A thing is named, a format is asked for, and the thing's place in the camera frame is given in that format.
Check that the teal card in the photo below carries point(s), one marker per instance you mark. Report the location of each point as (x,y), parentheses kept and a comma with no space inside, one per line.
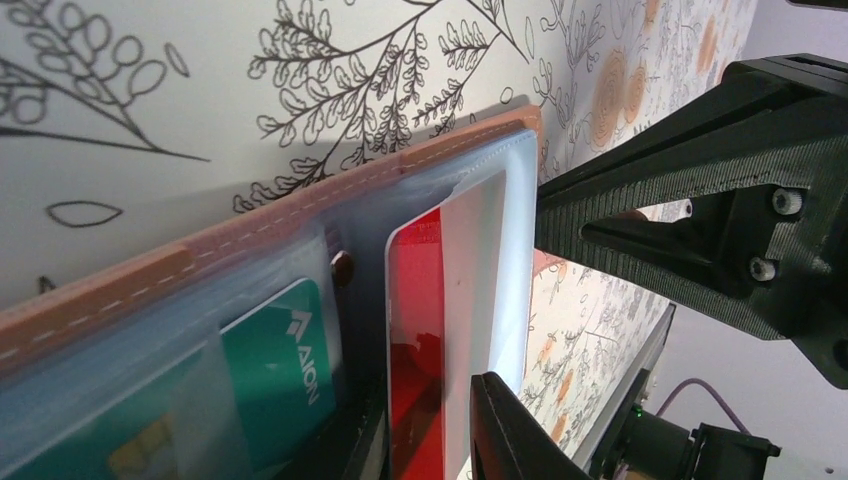
(200,387)

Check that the floral patterned table mat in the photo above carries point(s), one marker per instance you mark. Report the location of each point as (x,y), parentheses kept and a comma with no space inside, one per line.
(129,125)

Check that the red card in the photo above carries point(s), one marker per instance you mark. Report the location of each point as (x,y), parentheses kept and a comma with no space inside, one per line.
(441,278)

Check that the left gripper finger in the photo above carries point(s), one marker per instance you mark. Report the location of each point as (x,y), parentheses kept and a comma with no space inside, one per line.
(507,443)

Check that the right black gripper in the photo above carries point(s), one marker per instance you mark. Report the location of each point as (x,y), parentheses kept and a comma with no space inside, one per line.
(765,244)

